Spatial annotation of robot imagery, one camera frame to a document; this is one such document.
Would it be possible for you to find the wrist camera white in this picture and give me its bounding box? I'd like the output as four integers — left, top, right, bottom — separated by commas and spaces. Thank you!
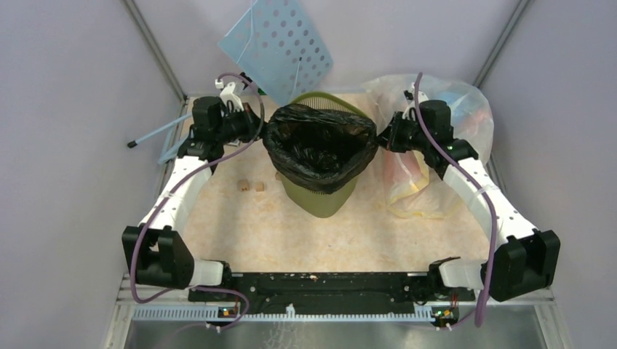
215, 79, 244, 113
402, 84, 423, 121

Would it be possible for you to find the grey slotted cable duct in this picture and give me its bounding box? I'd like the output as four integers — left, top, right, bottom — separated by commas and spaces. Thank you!
132, 305, 434, 322

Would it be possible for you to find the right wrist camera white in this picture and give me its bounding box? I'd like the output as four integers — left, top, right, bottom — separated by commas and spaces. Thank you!
402, 84, 423, 121

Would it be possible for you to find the green mesh trash bin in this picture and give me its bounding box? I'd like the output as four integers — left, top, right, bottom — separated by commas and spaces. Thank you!
276, 92, 369, 218

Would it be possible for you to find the light blue tripod stand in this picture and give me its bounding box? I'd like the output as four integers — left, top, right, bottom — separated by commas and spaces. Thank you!
127, 72, 256, 167

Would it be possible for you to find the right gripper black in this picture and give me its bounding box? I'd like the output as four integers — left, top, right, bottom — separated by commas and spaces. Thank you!
374, 111, 430, 153

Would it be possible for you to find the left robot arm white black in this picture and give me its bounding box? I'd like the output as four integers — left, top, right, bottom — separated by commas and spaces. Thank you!
122, 97, 265, 301

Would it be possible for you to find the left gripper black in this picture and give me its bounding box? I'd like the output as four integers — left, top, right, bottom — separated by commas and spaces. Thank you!
215, 102, 274, 145

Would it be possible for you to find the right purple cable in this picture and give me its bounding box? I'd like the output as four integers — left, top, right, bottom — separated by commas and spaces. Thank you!
413, 72, 500, 329

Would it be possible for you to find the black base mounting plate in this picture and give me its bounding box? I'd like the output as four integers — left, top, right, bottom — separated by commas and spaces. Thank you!
188, 272, 475, 315

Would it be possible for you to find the clear trash bag with waste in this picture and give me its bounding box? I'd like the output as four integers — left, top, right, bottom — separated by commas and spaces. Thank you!
362, 73, 494, 164

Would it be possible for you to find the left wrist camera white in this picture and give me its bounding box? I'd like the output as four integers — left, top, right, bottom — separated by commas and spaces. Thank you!
215, 79, 244, 113

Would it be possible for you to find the yellow translucent trash bag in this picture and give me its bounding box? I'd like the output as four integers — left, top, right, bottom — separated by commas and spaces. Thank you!
382, 150, 462, 219

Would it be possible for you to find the black trash bag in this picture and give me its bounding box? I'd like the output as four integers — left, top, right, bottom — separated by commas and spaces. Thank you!
263, 103, 378, 194

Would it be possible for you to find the small wooden cube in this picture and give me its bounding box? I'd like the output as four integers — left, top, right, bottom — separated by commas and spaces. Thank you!
236, 179, 251, 192
255, 181, 265, 192

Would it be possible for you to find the light blue perforated board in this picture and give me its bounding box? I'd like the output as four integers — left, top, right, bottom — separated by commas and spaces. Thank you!
218, 0, 333, 105

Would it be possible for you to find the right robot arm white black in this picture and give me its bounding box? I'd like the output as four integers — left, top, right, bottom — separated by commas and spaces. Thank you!
378, 100, 561, 302

